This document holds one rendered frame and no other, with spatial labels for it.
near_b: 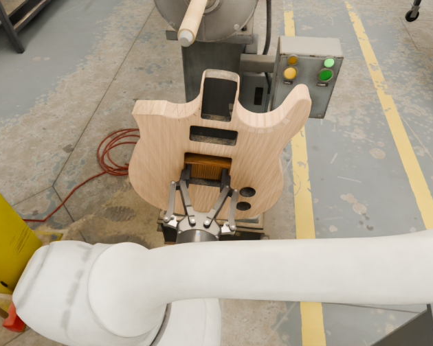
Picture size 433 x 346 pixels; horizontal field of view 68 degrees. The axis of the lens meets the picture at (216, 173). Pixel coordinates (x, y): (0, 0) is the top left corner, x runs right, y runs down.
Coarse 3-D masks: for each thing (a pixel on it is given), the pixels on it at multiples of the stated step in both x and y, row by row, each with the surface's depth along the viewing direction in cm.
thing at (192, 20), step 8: (192, 0) 65; (200, 0) 65; (192, 8) 62; (200, 8) 63; (184, 16) 61; (192, 16) 60; (200, 16) 62; (184, 24) 58; (192, 24) 58; (192, 32) 57; (192, 40) 58
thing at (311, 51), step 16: (288, 48) 81; (304, 48) 81; (320, 48) 81; (336, 48) 81; (304, 64) 81; (320, 64) 80; (336, 64) 80; (272, 80) 94; (288, 80) 85; (304, 80) 84; (320, 80) 83; (336, 80) 84; (272, 96) 90; (320, 96) 87; (320, 112) 91
